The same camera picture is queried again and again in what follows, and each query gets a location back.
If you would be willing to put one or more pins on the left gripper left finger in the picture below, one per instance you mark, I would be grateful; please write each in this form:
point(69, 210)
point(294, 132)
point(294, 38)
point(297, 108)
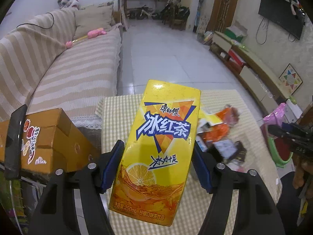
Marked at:
point(56, 212)

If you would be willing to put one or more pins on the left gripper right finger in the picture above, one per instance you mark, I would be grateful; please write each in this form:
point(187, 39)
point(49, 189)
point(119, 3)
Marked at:
point(256, 210)

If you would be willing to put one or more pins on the black gold cigarette box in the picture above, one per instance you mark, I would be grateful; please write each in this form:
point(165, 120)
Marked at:
point(226, 151)

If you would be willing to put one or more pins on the orange plastic bag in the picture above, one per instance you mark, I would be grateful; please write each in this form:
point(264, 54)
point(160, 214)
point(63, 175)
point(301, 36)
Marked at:
point(213, 127)

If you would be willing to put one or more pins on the yellow iced tea carton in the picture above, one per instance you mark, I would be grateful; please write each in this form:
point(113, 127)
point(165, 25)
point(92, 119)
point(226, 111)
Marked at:
point(153, 170)

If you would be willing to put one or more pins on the green rimmed red trash bin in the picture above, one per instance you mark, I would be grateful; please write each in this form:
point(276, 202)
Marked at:
point(278, 149)

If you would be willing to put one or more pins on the right hand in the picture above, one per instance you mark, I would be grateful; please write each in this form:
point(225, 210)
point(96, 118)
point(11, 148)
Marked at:
point(301, 166)

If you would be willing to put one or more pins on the white box by cabinet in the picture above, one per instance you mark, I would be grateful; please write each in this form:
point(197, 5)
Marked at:
point(292, 112)

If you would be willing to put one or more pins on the pink plastic bag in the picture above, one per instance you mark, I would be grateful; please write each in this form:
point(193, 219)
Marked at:
point(276, 117)

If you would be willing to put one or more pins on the long low TV cabinet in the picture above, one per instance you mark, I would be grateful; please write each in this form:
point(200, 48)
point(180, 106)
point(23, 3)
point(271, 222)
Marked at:
point(255, 76)

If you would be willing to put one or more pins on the chinese checkers board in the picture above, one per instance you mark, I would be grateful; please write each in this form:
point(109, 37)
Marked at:
point(291, 79)

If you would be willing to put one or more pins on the orange cardboard box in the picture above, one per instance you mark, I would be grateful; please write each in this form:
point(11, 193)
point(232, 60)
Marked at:
point(43, 142)

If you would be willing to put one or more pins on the green box with papers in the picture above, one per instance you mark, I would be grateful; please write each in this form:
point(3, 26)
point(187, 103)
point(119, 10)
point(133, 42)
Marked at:
point(236, 32)

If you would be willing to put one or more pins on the beige striped sofa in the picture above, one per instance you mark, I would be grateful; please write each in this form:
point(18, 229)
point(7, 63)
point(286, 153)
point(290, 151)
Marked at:
point(38, 70)

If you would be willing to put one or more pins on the pink toy wand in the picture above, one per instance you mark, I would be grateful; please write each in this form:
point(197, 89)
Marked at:
point(91, 34)

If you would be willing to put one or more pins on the beige sofa cushion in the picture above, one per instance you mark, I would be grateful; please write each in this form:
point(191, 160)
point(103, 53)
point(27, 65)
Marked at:
point(92, 18)

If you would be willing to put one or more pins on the white bicycle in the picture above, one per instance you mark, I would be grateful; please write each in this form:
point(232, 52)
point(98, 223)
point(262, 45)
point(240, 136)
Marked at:
point(144, 12)

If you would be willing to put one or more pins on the plush toys on sofa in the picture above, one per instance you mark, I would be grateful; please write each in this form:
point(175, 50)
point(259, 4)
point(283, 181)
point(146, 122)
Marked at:
point(68, 3)

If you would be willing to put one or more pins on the black wall television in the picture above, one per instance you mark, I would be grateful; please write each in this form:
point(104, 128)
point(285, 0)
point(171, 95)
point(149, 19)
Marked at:
point(280, 13)

